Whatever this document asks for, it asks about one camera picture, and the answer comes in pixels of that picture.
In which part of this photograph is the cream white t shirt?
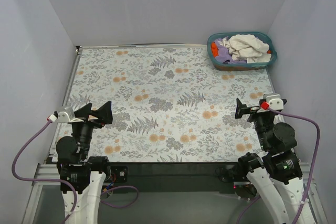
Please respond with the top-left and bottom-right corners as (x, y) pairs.
(223, 34), (271, 63)

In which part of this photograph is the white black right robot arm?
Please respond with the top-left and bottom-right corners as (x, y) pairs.
(235, 94), (315, 223)

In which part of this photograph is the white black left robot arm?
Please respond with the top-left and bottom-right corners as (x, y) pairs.
(56, 101), (113, 223)

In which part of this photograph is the teal plastic laundry basket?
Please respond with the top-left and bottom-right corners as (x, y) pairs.
(207, 31), (277, 71)

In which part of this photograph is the lavender purple t shirt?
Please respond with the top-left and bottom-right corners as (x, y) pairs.
(214, 39), (247, 64)

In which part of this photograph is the floral patterned table mat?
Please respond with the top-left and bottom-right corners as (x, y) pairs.
(66, 46), (272, 162)

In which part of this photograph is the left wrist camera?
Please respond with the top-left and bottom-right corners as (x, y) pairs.
(47, 106), (82, 123)

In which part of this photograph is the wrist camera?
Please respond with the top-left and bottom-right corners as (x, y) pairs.
(47, 106), (82, 123)
(260, 93), (287, 111)

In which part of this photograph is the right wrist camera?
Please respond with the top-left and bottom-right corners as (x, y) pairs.
(260, 93), (287, 111)

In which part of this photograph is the aluminium frame rail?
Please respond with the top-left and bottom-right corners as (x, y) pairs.
(31, 163), (316, 186)

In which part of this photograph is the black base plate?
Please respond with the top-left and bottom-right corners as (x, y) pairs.
(104, 161), (260, 199)

